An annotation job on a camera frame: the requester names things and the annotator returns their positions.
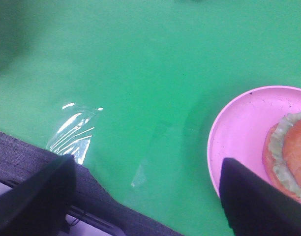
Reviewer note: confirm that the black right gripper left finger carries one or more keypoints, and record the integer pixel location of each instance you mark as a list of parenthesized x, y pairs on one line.
[(38, 206)]

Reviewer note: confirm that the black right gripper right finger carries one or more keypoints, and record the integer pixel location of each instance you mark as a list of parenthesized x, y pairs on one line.
[(253, 207)]

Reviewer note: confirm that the pink round plate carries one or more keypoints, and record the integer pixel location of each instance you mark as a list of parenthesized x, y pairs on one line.
[(240, 129)]

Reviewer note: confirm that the burger with lettuce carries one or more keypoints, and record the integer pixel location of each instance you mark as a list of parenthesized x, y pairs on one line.
[(282, 155)]

